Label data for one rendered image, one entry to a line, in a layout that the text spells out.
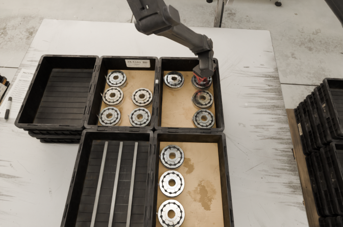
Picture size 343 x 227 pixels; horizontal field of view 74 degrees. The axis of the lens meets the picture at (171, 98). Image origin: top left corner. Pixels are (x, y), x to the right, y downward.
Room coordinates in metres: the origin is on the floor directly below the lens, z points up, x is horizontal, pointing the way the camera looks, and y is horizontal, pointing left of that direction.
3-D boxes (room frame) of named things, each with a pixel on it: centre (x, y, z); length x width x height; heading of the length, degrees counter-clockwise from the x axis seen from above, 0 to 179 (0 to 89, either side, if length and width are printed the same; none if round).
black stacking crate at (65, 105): (0.57, 0.52, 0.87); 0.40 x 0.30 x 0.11; 179
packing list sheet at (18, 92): (0.69, 0.83, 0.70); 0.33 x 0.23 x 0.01; 176
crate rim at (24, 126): (0.57, 0.52, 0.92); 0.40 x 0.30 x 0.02; 179
